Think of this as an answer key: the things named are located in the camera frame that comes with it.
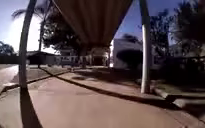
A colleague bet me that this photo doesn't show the dark round bush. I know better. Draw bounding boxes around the dark round bush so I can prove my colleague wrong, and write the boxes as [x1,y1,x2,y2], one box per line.
[116,49,144,70]

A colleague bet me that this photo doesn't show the tree beyond white building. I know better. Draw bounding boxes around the tree beyond white building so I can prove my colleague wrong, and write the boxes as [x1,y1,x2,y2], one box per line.
[121,33,139,44]

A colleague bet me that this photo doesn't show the reddish concrete path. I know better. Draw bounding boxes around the reddish concrete path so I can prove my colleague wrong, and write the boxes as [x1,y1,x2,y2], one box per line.
[0,68,205,128]

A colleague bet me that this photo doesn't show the covered walkway roof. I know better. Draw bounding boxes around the covered walkway roof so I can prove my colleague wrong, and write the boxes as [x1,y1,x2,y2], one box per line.
[51,0,134,49]

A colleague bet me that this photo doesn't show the big dark tree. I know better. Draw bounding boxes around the big dark tree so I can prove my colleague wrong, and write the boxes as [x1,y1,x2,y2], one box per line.
[42,6,89,59]

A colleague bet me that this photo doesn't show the low building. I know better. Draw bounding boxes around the low building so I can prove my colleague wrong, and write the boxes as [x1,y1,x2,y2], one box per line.
[25,50,59,66]

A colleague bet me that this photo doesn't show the dry grass strip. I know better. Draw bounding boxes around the dry grass strip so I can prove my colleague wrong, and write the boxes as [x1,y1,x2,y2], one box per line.
[10,65,73,84]

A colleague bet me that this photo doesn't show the palm tree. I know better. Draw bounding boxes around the palm tree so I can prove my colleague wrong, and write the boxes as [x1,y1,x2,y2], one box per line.
[11,0,54,69]

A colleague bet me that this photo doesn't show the concrete kerb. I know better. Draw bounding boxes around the concrete kerb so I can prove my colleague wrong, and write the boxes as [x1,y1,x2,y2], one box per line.
[152,85,205,111]

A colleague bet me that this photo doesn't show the distant trees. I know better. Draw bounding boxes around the distant trees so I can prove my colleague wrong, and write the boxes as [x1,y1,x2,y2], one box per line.
[0,39,17,56]

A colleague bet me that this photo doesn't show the grey road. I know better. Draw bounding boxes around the grey road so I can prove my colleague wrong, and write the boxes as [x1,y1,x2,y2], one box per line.
[0,64,20,103]

